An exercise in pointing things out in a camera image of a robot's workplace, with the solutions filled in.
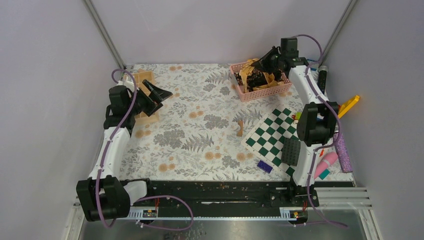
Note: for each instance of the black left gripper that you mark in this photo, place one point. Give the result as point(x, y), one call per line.
point(158, 95)

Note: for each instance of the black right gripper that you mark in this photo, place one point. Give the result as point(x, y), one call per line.
point(262, 63)

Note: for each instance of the yellow patterned tie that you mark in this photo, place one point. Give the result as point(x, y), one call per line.
point(247, 68)

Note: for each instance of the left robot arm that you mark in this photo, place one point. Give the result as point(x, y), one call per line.
point(102, 195)

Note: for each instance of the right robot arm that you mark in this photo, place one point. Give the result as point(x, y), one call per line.
point(319, 117)

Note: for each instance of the black floral tie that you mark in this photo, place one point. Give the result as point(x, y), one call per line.
point(258, 80)

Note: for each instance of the pink plastic basket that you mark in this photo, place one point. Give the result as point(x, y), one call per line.
point(256, 92)

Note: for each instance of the blue white lego brick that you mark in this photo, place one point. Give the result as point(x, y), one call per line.
point(313, 64)

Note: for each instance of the floral table cloth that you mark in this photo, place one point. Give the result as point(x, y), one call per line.
point(196, 138)

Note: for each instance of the colourful lego brick pile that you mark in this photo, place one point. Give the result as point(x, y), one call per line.
point(296, 117)

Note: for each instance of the curved wooden block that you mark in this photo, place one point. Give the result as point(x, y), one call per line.
point(240, 128)

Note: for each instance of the green white chessboard mat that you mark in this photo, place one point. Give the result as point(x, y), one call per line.
point(267, 138)

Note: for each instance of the yellow triangle toy block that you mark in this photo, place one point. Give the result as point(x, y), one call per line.
point(345, 107)

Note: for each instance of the dark grey lego plate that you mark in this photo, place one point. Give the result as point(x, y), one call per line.
point(290, 151)

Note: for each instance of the purple lego brick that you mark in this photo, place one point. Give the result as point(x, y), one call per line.
point(264, 166)

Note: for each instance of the pink marker pen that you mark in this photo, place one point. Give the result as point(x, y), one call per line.
point(322, 169)

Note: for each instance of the purple glitter tube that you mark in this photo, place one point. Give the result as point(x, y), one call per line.
point(342, 152)

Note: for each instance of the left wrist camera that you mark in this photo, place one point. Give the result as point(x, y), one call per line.
point(128, 82)

